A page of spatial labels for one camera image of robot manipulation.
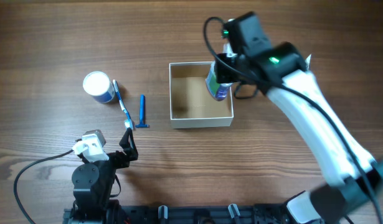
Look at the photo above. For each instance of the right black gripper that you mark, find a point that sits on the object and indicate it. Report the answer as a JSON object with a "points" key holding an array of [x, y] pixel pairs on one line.
{"points": [[224, 68]]}

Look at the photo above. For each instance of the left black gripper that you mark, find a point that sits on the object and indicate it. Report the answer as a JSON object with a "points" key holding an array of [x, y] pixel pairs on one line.
{"points": [[118, 158]]}

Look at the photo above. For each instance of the blue and white toothbrush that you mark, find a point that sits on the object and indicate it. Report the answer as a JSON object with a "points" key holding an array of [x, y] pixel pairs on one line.
{"points": [[128, 121]]}

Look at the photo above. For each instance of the blue disposable razor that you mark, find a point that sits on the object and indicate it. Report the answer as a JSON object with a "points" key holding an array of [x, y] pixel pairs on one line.
{"points": [[142, 113]]}

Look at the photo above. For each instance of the white-capped blue spray bottle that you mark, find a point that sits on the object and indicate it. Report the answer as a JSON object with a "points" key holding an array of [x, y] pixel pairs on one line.
{"points": [[217, 90]]}

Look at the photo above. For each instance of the white-lidded blue round container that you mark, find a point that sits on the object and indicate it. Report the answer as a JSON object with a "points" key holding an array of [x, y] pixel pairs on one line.
{"points": [[99, 86]]}

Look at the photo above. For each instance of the white squeeze tube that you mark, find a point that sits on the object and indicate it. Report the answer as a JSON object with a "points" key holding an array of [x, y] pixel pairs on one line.
{"points": [[307, 61]]}

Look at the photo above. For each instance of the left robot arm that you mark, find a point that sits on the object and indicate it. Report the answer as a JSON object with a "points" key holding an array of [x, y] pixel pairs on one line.
{"points": [[93, 180]]}

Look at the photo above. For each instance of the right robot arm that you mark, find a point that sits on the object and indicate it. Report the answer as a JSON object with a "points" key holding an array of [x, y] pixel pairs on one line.
{"points": [[352, 176]]}

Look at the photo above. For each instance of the white cardboard open box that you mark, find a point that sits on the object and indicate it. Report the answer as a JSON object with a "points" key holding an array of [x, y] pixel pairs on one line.
{"points": [[191, 104]]}

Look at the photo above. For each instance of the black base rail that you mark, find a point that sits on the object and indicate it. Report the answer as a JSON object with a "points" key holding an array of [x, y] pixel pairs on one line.
{"points": [[254, 214]]}

